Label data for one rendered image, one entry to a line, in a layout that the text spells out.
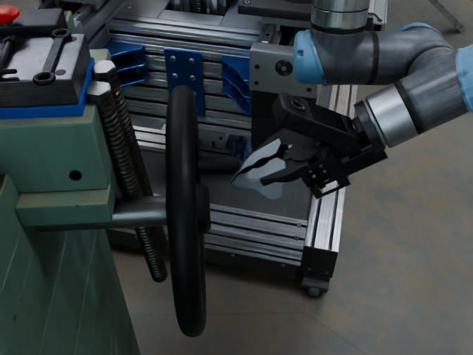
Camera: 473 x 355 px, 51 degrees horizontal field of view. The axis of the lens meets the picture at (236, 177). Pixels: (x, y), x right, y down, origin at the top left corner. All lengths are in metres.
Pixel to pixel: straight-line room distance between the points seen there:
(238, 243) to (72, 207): 0.86
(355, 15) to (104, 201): 0.39
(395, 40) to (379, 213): 1.08
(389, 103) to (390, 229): 1.09
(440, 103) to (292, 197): 0.85
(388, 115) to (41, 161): 0.40
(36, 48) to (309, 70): 0.35
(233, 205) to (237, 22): 0.52
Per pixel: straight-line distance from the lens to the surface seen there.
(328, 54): 0.70
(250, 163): 0.69
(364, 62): 0.71
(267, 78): 0.98
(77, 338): 0.77
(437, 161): 2.00
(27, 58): 0.52
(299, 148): 0.66
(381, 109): 0.64
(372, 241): 1.65
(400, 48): 0.72
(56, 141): 0.51
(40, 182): 0.55
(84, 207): 0.54
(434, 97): 0.65
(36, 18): 0.57
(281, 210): 1.40
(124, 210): 0.58
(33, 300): 0.61
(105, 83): 0.51
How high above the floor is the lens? 1.24
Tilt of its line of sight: 44 degrees down
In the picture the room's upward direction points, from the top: straight up
